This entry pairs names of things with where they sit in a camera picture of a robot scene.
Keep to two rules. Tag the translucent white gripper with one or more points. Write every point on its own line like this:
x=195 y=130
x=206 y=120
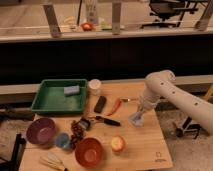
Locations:
x=141 y=110

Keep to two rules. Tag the light blue towel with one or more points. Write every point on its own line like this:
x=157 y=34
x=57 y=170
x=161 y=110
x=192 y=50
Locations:
x=136 y=119

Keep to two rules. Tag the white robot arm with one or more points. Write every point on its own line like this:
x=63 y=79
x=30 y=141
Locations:
x=160 y=84

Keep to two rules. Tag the metal spoon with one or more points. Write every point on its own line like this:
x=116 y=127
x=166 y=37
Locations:
x=128 y=99

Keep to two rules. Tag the red chili pepper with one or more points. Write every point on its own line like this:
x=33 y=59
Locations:
x=115 y=107

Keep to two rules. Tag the red yellow apple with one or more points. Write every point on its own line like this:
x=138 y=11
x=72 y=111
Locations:
x=117 y=144

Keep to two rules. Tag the black rectangular remote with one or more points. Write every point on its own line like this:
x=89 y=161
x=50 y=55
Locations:
x=100 y=104

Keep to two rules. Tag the black stand base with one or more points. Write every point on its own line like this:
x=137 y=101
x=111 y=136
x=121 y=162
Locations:
x=188 y=127

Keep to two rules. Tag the small metal clip tool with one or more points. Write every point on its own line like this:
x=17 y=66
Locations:
x=85 y=123

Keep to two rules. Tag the red orange bowl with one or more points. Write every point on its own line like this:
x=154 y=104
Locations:
x=89 y=152

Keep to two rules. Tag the dark red grape bunch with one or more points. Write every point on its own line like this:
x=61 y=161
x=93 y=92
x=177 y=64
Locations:
x=77 y=134

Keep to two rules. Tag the blue sponge block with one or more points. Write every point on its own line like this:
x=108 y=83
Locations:
x=71 y=90

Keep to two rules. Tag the small blue cup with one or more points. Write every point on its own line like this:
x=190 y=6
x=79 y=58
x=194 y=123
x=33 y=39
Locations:
x=63 y=141

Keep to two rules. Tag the green plastic tray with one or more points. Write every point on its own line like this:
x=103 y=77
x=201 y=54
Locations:
x=51 y=98

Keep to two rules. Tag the red fruit on shelf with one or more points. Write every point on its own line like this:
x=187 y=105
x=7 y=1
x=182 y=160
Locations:
x=87 y=26

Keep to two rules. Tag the purple bowl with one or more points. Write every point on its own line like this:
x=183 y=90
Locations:
x=41 y=131

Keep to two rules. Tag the black office chair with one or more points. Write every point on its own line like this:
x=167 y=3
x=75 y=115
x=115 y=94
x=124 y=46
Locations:
x=165 y=9

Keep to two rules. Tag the black handled knife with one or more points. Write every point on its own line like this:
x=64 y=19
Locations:
x=107 y=121

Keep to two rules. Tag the black chair frame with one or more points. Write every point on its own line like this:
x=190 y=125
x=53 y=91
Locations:
x=14 y=163

